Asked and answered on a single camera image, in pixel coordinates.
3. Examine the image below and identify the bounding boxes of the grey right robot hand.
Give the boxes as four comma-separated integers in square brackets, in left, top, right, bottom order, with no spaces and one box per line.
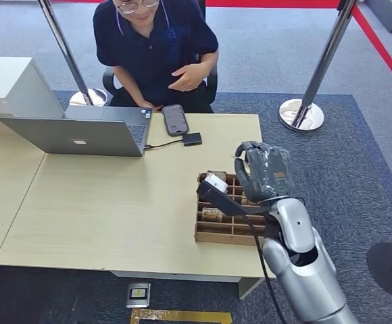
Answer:
[234,141,296,205]

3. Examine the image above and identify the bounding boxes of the person's left hand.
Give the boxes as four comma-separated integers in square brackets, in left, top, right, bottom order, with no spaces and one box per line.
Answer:
[168,62,207,93]

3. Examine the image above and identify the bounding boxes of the person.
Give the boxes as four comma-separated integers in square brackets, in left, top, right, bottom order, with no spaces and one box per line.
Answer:
[92,0,219,113]

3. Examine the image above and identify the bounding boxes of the wooden card holder box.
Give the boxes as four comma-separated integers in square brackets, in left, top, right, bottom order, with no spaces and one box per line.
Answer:
[194,171,269,247]

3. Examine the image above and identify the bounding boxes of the black office chair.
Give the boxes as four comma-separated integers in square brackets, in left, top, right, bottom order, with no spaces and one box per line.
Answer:
[101,0,219,108]

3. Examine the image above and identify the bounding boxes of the smartphone in grey case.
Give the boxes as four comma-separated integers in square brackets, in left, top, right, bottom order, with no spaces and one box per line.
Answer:
[161,104,190,137]

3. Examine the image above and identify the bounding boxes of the small black adapter box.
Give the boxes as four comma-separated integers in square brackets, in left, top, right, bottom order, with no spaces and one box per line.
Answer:
[182,132,203,147]

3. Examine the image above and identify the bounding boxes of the eyeglasses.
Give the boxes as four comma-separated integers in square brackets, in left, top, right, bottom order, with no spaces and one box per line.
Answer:
[113,0,159,15]

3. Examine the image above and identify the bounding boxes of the dark blue carpet rug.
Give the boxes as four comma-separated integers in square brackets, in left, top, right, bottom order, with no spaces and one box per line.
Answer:
[0,90,392,324]

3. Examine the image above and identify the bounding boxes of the red barrier belt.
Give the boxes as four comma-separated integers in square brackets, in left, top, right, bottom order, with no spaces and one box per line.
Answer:
[51,0,341,9]
[351,4,392,99]

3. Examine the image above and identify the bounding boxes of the grey laptop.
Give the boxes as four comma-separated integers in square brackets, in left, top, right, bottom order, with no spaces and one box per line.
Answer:
[0,105,153,158]

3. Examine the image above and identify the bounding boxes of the gold floor tape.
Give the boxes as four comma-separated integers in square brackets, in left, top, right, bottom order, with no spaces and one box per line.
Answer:
[129,308,233,324]

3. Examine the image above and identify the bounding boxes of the metal floor socket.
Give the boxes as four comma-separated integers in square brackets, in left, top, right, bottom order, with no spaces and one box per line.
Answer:
[126,282,151,309]

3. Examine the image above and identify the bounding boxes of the dark platform with light strip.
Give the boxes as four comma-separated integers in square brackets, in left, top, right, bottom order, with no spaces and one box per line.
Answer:
[365,0,392,34]

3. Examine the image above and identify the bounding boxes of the white cabinet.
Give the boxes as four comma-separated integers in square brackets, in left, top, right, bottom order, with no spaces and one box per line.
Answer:
[0,56,65,119]

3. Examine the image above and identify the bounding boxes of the thin black laptop cable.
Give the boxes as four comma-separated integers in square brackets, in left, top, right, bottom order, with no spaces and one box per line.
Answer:
[144,139,184,151]

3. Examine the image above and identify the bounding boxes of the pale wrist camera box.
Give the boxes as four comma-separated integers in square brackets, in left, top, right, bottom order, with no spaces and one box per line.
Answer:
[204,173,228,194]

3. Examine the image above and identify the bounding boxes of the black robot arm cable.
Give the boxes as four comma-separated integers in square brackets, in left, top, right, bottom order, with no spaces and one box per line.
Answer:
[242,213,288,324]

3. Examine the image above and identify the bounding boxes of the chrome stanchion post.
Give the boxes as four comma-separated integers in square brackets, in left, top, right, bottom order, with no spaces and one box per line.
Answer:
[278,0,359,134]
[37,0,109,108]

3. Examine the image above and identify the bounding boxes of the black round base plate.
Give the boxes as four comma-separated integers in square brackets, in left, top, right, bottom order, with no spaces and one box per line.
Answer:
[366,242,392,300]

